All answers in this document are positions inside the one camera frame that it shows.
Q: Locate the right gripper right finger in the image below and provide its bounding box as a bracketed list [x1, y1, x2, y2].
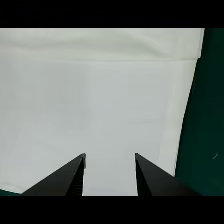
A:
[134, 152, 203, 197]

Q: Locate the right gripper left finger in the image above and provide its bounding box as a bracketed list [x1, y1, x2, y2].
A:
[21, 152, 87, 197]

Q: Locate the white T-shirt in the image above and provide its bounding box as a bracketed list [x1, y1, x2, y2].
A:
[0, 27, 206, 197]

